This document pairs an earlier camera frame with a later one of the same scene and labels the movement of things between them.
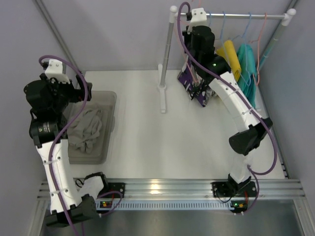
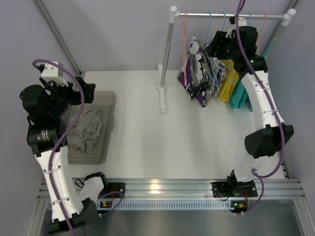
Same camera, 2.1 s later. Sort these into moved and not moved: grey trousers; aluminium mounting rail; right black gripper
Moved: right black gripper
Not moved: grey trousers; aluminium mounting rail
